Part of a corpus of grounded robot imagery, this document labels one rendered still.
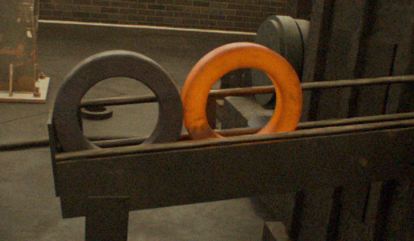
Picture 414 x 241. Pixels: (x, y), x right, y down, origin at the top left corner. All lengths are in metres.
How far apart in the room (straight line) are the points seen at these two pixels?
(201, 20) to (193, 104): 6.25
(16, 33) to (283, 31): 1.72
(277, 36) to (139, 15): 4.89
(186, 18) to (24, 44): 3.93
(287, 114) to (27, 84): 2.64
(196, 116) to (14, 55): 2.59
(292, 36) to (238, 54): 1.32
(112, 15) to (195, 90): 6.11
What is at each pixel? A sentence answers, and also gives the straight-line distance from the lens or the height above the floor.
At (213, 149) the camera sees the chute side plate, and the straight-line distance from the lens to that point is 0.79.
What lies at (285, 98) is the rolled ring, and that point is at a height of 0.67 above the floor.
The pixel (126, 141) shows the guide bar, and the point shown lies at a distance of 0.84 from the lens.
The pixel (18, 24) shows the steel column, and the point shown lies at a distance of 3.31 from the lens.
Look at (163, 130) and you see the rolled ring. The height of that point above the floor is 0.62.
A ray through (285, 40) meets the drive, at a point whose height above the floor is 0.60.
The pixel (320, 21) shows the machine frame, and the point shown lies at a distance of 1.53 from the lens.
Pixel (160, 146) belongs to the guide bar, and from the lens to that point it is 0.78.
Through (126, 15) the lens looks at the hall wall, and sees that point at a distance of 6.89.
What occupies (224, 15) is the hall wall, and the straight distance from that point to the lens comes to 7.10.
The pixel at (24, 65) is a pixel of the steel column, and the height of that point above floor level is 0.19.
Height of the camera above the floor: 0.86
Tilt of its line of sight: 16 degrees down
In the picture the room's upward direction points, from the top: 5 degrees clockwise
